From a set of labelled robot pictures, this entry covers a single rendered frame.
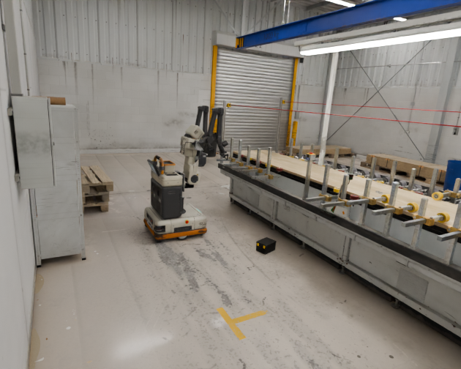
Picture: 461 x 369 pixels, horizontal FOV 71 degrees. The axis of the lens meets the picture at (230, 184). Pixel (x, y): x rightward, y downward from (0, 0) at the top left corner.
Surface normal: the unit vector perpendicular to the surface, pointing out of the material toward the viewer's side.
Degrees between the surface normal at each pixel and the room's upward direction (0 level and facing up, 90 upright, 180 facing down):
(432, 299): 92
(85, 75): 90
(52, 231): 90
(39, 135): 90
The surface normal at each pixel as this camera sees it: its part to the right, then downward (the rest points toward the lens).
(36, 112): 0.47, 0.25
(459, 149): -0.88, 0.07
